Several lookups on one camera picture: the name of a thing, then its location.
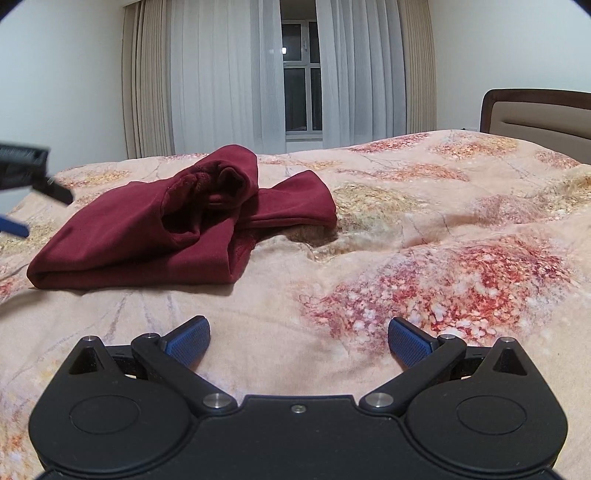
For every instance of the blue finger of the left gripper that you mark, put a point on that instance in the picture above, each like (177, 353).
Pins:
(12, 227)

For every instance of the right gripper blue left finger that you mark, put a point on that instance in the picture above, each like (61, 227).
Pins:
(168, 361)

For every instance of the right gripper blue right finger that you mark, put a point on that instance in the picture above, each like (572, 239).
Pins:
(429, 361)

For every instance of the dark red garment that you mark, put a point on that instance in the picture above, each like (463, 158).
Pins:
(196, 227)

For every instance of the floral peach duvet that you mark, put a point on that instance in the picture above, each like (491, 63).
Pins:
(466, 233)

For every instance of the beige curtain left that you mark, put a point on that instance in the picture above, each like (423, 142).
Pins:
(145, 79)

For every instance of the beige curtain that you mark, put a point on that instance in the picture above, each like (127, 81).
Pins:
(145, 79)
(420, 65)

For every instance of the white sheer curtain left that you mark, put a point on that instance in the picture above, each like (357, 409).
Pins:
(226, 76)

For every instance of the white sheer curtain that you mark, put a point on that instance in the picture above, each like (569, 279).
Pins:
(362, 71)
(226, 76)

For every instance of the brown padded headboard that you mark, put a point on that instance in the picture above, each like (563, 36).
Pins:
(561, 111)

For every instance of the white sheer curtain right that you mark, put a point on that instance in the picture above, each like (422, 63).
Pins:
(362, 71)

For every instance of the dark window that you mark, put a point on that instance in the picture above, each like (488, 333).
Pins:
(302, 76)

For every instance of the beige curtain right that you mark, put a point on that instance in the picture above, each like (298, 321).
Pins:
(420, 65)

